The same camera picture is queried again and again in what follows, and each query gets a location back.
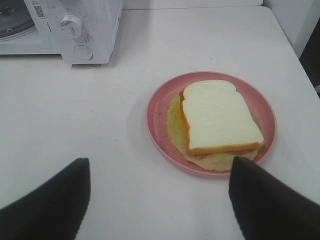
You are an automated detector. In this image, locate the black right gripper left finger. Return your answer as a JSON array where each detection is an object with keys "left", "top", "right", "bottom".
[{"left": 0, "top": 158, "right": 91, "bottom": 240}]

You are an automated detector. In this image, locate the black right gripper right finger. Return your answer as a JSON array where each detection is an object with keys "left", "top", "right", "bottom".
[{"left": 228, "top": 156, "right": 320, "bottom": 240}]

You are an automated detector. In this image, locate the white bread sandwich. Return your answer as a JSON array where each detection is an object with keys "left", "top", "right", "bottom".
[{"left": 166, "top": 80, "right": 265, "bottom": 172}]

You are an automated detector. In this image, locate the pink plate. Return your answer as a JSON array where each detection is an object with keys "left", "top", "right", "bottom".
[{"left": 145, "top": 71, "right": 278, "bottom": 179}]

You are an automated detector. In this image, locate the round door release button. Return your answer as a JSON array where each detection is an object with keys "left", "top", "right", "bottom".
[{"left": 73, "top": 45, "right": 93, "bottom": 60}]

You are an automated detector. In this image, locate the white timer knob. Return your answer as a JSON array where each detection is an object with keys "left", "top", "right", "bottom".
[{"left": 60, "top": 14, "right": 86, "bottom": 39}]

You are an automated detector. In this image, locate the white microwave oven body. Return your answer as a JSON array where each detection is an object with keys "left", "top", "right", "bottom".
[{"left": 0, "top": 0, "right": 124, "bottom": 65}]

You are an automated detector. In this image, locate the white warning label sticker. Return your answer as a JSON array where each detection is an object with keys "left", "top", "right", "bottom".
[{"left": 31, "top": 0, "right": 46, "bottom": 19}]

